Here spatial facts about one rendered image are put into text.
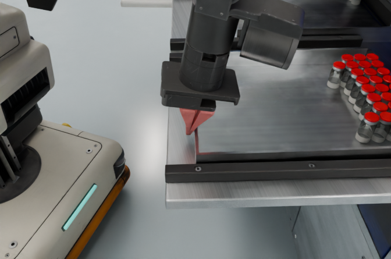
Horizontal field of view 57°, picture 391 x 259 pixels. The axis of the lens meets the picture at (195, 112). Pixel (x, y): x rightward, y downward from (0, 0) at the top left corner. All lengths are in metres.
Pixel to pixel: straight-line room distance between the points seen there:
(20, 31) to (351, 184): 0.80
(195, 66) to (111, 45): 2.14
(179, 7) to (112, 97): 1.22
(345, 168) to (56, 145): 1.15
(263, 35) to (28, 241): 1.01
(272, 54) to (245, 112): 0.21
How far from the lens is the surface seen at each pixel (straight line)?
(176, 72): 0.48
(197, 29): 0.41
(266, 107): 0.62
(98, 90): 2.16
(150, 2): 1.16
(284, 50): 0.41
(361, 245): 0.90
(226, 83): 0.48
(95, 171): 1.35
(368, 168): 0.54
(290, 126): 0.59
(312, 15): 0.93
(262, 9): 0.40
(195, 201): 0.48
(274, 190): 0.50
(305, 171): 0.51
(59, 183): 1.34
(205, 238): 1.46
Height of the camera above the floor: 1.27
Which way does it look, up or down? 41 degrees down
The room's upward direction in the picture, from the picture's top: straight up
